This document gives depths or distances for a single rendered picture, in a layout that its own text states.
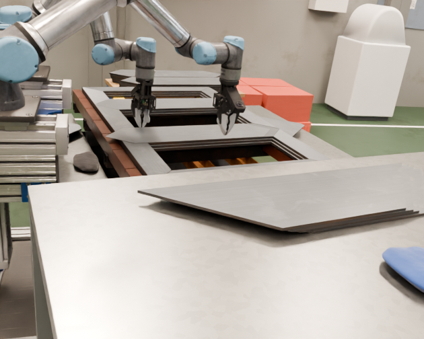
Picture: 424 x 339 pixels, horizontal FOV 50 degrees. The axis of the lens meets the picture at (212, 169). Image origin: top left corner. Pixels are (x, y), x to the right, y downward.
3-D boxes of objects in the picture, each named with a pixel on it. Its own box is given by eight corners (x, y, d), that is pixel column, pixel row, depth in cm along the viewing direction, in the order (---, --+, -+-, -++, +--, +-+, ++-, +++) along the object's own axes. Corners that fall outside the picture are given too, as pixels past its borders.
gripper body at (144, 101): (137, 111, 178) (138, 81, 173) (131, 105, 185) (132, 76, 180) (156, 111, 181) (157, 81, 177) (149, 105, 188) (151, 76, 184)
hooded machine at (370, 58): (367, 108, 632) (392, 5, 580) (393, 122, 579) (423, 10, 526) (323, 107, 614) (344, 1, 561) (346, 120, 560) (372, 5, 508)
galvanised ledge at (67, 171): (71, 118, 251) (71, 113, 250) (138, 241, 144) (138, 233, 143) (33, 120, 243) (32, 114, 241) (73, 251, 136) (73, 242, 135)
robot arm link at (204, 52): (185, 61, 162) (209, 60, 168) (204, 67, 154) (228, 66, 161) (186, 38, 159) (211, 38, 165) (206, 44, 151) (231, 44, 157)
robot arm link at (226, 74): (245, 70, 165) (225, 70, 162) (243, 83, 167) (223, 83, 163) (235, 66, 171) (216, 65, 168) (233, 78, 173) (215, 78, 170)
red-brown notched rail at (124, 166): (80, 100, 245) (80, 89, 243) (197, 275, 112) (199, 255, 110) (72, 100, 243) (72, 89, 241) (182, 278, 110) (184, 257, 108)
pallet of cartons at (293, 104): (196, 136, 445) (200, 93, 428) (180, 110, 525) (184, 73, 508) (313, 138, 478) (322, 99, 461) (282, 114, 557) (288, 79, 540)
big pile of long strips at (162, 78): (218, 79, 321) (219, 70, 318) (245, 93, 288) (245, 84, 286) (105, 78, 287) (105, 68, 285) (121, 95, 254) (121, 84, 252)
